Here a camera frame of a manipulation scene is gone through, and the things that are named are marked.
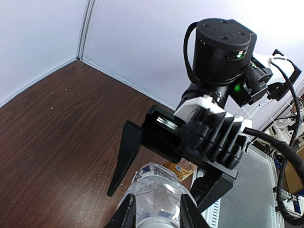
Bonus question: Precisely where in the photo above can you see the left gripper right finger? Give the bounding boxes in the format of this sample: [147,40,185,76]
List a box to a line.
[180,194,210,228]

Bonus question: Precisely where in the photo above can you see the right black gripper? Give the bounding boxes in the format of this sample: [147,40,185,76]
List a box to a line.
[107,106,245,211]

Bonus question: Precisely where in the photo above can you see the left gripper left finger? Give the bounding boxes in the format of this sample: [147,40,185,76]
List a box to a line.
[109,194,136,228]

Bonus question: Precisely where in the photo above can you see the clear water bottle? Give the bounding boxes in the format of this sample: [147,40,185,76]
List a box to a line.
[124,162,195,228]

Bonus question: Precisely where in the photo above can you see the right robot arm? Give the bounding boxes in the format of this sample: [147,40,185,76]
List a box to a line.
[107,18,301,210]

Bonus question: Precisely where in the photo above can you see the amber tea bottle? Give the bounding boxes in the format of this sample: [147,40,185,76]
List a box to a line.
[163,158,197,182]

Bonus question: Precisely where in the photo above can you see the cardboard box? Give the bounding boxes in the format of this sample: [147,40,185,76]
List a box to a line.
[284,102,304,194]

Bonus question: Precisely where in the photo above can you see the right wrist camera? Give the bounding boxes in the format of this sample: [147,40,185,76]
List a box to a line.
[174,95,253,160]

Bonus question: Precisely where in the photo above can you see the right black braided cable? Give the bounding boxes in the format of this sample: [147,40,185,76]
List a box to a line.
[242,59,304,226]

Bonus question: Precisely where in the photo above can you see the left aluminium frame post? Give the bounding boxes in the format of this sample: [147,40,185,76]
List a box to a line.
[76,0,96,61]

